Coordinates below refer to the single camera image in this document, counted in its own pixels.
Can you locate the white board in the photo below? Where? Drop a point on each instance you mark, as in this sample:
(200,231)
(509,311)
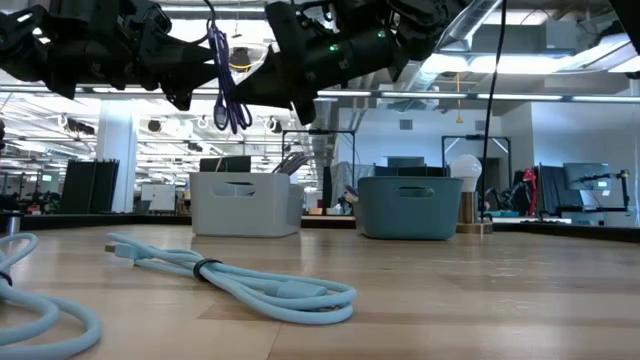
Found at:
(157,197)

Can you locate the white building column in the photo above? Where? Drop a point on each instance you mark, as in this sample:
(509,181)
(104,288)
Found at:
(117,150)

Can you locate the teal plastic bin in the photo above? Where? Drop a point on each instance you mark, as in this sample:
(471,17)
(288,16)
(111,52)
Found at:
(410,215)

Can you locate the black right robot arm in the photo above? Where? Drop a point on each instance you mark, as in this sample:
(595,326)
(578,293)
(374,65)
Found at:
(430,20)

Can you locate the black partition panels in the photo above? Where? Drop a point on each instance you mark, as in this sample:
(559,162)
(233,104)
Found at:
(90,187)

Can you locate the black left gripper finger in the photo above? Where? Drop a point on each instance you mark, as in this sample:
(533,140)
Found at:
(187,82)
(180,54)

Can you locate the white bulb brass lamp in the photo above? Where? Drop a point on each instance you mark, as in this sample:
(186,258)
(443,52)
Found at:
(466,172)

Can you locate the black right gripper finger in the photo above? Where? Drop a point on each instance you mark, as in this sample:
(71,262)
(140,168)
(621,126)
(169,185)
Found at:
(287,30)
(265,85)

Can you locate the black background monitor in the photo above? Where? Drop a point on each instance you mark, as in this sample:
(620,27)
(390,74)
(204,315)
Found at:
(225,165)

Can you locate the black metal frame stand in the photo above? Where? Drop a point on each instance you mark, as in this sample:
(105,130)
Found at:
(475,137)

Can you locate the black ceiling camera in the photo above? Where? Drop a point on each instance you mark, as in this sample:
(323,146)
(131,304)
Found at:
(241,59)

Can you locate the grey background monitor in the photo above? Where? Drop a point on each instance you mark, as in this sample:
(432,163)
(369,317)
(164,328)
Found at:
(585,175)

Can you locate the white plastic bin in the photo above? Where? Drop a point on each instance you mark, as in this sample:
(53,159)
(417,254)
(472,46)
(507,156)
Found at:
(240,215)

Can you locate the black aluminium table frame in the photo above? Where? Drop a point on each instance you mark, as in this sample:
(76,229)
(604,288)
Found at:
(100,221)

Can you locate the red background robot arm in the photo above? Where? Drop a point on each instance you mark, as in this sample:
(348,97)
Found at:
(530,177)

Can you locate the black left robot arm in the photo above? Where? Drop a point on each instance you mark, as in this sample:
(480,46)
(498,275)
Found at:
(20,55)

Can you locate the silver ceiling duct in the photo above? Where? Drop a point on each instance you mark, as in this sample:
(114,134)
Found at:
(327,115)

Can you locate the long ceiling light strip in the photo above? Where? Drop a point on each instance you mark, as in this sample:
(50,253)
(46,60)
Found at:
(425,95)

